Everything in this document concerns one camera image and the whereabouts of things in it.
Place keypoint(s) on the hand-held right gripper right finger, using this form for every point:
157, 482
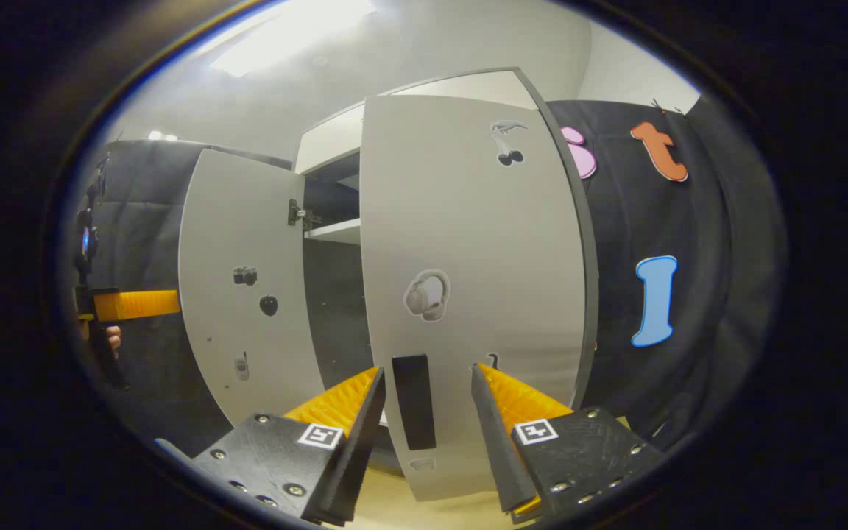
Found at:
501, 449

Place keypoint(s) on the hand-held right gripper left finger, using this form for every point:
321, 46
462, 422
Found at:
354, 449

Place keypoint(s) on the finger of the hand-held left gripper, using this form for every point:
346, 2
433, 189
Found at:
137, 305

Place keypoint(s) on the white cabinet door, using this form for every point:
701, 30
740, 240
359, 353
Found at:
468, 221
247, 221

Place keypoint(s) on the white and grey shoe cabinet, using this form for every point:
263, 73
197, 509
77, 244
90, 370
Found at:
332, 309

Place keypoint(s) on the metal door hinge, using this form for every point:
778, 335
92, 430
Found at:
299, 213

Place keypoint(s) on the white cabinet shelf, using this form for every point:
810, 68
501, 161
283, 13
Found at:
339, 232

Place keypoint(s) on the black backdrop cloth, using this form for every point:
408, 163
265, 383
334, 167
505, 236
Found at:
711, 243
152, 221

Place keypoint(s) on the small ceiling light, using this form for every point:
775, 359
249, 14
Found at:
163, 136

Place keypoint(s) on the large ceiling light panel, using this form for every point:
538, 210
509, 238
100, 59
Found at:
284, 37

